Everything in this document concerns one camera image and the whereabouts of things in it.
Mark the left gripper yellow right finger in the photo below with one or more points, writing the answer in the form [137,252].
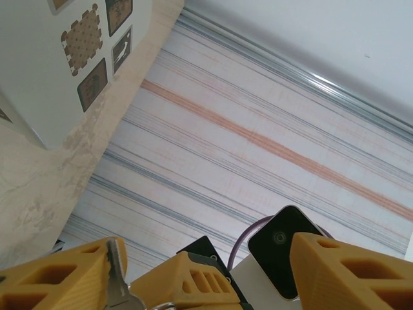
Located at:
[355,284]

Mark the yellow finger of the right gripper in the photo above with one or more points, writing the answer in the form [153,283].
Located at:
[167,284]

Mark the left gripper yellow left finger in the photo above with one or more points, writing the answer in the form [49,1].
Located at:
[48,284]

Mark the silver key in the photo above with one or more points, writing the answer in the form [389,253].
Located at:
[116,274]

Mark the striped side panel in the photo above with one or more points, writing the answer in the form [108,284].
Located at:
[226,155]

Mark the white board with picture tiles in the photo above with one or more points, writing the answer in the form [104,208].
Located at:
[32,80]

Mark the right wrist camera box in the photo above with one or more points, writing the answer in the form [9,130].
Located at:
[274,255]

